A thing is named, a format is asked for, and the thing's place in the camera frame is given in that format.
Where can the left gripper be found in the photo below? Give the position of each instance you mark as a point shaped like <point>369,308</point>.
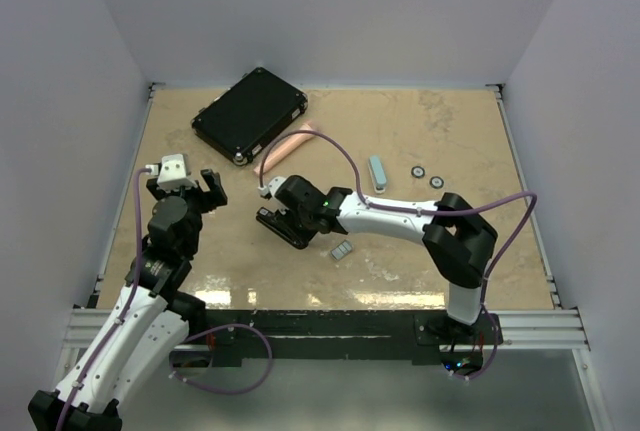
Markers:
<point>211,198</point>

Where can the black stapler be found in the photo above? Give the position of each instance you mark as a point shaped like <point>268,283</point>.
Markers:
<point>285,226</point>

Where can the staple tray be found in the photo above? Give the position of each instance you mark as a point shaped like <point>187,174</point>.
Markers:
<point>342,250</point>

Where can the blue white stapler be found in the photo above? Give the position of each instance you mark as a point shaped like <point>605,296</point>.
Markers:
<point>377,174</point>

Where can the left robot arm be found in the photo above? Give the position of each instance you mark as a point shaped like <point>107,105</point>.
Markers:
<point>150,317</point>

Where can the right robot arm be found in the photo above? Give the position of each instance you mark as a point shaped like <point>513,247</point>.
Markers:
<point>459,242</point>

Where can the pink cylindrical tube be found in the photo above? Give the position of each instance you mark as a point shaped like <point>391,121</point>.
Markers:
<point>285,148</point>

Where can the black hard case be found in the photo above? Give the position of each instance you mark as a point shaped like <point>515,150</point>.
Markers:
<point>248,116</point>

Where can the silver round disc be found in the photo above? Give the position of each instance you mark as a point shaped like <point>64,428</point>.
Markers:
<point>436,182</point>
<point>418,171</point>

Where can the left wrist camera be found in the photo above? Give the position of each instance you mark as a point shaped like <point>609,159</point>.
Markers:
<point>174,173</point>

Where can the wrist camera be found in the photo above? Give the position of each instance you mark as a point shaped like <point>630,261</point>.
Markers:
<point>174,173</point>
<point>269,190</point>

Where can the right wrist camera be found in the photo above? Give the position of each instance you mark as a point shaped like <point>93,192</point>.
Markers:
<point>269,190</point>

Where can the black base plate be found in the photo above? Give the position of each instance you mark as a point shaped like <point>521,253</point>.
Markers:
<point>425,337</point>

